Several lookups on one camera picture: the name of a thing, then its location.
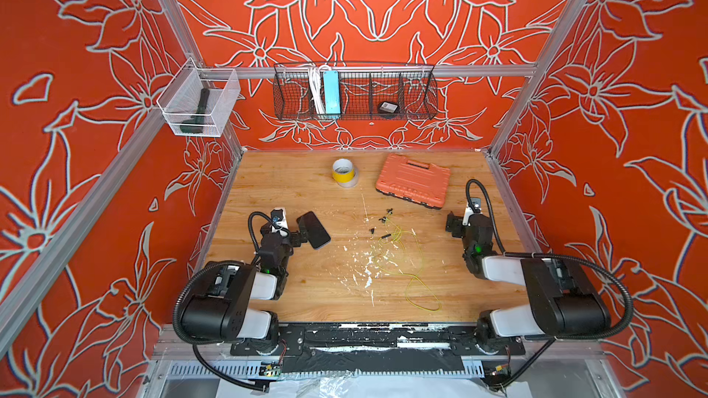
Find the black flashlight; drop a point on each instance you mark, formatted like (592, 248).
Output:
(195, 124)

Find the orange plastic tool case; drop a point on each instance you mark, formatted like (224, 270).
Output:
(421, 183)

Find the blue smartphone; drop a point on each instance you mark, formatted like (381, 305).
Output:
(313, 231)

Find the clear tape roll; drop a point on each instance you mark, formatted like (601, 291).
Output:
(347, 179)

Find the light blue box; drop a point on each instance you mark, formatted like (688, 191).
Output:
(332, 103)

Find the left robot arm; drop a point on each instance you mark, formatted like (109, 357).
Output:
(214, 306)

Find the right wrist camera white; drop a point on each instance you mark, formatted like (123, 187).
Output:
(470, 211)

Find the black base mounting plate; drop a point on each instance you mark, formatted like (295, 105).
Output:
(382, 348)

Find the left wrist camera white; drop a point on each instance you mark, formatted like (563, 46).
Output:
(279, 219)

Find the clear acrylic box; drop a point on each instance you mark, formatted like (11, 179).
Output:
(198, 101)

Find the black wire basket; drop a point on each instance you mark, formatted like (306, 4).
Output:
(298, 91)

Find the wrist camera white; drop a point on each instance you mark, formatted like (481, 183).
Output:
(279, 219)
(470, 211)

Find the yellow tape roll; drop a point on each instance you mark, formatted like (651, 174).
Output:
(342, 165)

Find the green wired earphones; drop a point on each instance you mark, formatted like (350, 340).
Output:
(397, 253)

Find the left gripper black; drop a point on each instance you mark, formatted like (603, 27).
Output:
(294, 239)

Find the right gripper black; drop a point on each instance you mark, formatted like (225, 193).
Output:
(457, 220)

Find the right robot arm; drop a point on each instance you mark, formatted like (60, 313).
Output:
(562, 303)

